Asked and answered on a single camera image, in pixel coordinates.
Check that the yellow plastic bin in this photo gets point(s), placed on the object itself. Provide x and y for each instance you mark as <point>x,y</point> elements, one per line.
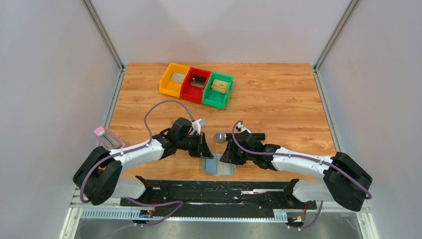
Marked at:
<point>171,81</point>

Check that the pink metronome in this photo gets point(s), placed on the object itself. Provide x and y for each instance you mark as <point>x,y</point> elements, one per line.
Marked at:
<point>108,139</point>

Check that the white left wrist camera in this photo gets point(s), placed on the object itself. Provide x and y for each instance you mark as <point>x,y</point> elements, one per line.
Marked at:
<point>197,125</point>

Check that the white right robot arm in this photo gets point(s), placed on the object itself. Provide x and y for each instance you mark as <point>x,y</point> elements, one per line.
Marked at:
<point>338,178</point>

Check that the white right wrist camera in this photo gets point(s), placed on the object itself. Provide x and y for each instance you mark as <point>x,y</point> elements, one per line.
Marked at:
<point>240,127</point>

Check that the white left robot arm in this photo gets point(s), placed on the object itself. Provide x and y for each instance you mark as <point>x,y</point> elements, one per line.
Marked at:
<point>99,177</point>

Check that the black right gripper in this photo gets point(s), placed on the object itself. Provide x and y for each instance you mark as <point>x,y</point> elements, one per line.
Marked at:
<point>233,151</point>

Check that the black VIP card stack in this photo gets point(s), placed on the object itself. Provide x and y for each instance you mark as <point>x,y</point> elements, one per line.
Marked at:
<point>198,81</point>

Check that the black handheld microphone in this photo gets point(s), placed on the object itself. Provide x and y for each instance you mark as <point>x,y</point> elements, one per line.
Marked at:
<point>222,136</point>

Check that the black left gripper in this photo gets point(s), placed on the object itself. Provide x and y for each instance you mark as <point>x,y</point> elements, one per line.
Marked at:
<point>201,145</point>

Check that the gold VIP card stack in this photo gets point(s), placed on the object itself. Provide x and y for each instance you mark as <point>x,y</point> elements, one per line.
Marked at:
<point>220,86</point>

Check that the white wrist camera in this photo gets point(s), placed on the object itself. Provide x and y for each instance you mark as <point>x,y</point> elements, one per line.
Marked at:
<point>197,125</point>
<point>240,127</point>

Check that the silver VIP card stack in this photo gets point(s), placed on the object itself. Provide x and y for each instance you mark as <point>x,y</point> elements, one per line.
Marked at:
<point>177,77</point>

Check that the red plastic bin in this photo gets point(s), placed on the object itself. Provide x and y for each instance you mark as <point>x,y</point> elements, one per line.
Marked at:
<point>193,86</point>

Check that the teal card holder wallet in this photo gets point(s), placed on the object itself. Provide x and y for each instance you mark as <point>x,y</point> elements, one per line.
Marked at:
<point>217,168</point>

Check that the green plastic bin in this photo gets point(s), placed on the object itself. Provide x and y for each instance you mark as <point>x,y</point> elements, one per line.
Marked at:
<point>215,98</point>

